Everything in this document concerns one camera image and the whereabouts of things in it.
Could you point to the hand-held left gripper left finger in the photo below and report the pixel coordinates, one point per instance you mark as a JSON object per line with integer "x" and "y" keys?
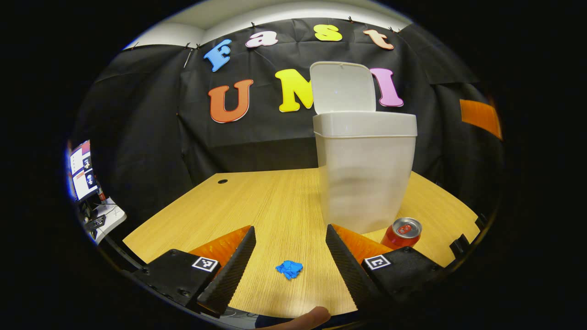
{"x": 234, "y": 268}

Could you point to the dark desk edge block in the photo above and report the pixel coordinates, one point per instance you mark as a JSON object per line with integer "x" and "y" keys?
{"x": 480, "y": 222}
{"x": 460, "y": 245}

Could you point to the black keyboard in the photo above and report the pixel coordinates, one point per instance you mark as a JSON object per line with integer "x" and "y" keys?
{"x": 96, "y": 223}

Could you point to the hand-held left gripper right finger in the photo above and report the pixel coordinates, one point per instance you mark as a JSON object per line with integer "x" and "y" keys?
{"x": 351, "y": 268}

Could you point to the computer monitor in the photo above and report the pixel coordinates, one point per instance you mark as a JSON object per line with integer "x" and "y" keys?
{"x": 82, "y": 172}

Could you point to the red pop can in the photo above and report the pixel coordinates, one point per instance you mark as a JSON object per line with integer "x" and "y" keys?
{"x": 396, "y": 239}

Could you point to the white side table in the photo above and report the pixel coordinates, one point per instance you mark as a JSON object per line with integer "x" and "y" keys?
{"x": 114, "y": 217}

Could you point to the wooden desktop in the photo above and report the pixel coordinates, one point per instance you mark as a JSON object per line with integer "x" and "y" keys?
{"x": 275, "y": 206}

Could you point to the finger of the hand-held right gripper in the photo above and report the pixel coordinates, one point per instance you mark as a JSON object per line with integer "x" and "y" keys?
{"x": 479, "y": 117}

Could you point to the blue paper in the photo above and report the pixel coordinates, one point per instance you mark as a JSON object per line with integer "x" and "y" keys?
{"x": 289, "y": 269}

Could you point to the white desktop garbage bin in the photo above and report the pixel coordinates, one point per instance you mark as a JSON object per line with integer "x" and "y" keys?
{"x": 362, "y": 174}

